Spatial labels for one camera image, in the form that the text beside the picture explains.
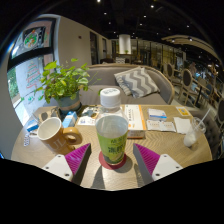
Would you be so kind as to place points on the flat round red coaster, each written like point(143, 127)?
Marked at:
point(103, 164)

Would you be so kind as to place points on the group of dining chairs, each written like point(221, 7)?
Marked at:
point(186, 80)

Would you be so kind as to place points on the white paper sachets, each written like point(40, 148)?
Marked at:
point(161, 125)

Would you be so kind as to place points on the pill blister pack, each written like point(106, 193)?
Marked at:
point(27, 139)

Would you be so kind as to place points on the grey sofa with wooden frame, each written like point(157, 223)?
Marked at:
point(100, 75)

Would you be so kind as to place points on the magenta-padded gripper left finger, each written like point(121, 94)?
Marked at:
point(75, 160)

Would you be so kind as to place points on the tan ceramic mug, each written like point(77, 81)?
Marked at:
point(53, 140)

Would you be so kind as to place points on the clear bottle with green label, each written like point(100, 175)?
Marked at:
point(111, 136)

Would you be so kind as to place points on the clear plastic cup with straw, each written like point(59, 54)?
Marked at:
point(190, 138)

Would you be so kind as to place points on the group of ceiling lights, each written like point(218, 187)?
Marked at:
point(152, 6)

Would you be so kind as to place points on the yellow square card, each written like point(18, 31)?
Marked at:
point(183, 111)

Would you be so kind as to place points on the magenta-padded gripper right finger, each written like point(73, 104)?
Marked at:
point(146, 160)

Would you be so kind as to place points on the grey tufted armchair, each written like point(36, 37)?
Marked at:
point(215, 140)

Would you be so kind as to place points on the grey chevron cushion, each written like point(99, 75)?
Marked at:
point(138, 81)

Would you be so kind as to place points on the potted green plant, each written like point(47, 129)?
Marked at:
point(63, 81)

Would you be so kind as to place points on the white round column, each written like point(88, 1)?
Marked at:
point(125, 44)

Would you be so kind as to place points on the white packet with blue print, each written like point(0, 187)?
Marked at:
point(157, 114)

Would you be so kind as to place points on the printed paper leaflet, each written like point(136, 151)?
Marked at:
point(85, 120)

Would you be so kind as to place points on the white and orange box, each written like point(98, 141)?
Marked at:
point(135, 116)

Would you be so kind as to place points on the white paper napkin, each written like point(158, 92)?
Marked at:
point(181, 125)

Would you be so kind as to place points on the black framed window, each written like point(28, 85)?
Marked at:
point(30, 76)

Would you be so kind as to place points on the small blue carton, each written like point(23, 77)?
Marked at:
point(69, 120)

